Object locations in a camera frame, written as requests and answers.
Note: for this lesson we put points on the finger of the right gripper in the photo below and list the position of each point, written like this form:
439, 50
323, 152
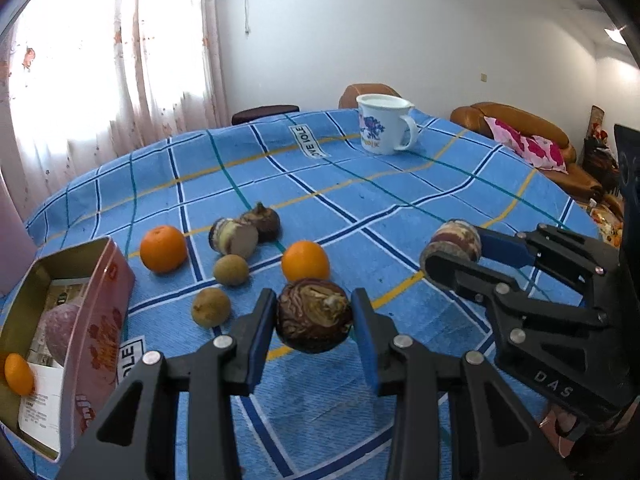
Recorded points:
572, 259
503, 298

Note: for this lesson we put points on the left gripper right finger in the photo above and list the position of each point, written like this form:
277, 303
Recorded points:
492, 434

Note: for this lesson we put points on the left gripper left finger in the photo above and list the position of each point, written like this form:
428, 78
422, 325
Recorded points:
134, 435

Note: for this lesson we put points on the purple round fruit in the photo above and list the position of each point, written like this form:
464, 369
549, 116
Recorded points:
59, 323

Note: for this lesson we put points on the dark mottled bulb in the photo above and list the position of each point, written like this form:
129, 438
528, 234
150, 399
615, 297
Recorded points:
313, 316

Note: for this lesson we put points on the brown kiwi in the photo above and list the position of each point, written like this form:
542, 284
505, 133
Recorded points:
231, 270
211, 307

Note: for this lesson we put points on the paper sheet in tin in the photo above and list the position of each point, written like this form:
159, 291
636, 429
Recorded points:
39, 414

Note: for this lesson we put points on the pink metal tin box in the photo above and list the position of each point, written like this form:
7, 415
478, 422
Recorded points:
96, 274

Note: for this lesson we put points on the pink floral cushion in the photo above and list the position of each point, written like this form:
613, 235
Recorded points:
540, 152

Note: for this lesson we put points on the small orange in tin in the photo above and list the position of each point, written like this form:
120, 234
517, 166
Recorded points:
19, 376

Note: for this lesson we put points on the brown leather sofa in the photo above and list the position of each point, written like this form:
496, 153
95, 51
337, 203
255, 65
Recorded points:
576, 183

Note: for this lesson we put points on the pink plastic pitcher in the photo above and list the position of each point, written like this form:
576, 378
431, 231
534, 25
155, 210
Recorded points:
17, 249

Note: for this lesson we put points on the white floral mug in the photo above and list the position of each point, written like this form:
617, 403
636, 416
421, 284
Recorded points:
385, 124

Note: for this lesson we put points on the blue plaid tablecloth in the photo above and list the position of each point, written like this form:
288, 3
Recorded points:
311, 417

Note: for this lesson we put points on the brown leather armchair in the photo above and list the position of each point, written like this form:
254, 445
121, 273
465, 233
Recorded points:
348, 99

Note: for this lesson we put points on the dark round stool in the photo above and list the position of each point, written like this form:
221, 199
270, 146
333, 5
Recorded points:
251, 114

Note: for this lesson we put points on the pink sheer curtain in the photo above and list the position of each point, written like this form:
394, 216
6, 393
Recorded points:
86, 81

